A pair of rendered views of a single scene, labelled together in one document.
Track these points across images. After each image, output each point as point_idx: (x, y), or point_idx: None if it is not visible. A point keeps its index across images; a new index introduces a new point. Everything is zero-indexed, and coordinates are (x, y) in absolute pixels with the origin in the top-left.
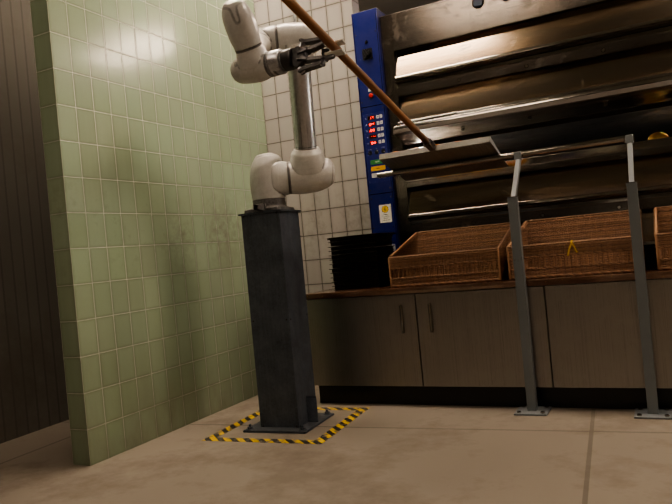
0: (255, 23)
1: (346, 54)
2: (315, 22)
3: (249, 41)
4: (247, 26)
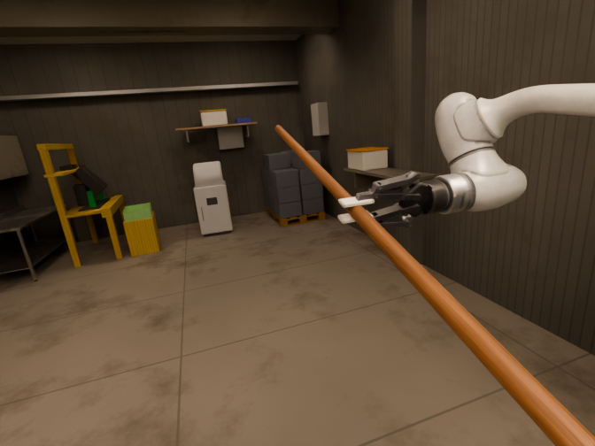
0: (445, 133)
1: (359, 221)
2: (322, 181)
3: (445, 158)
4: (438, 141)
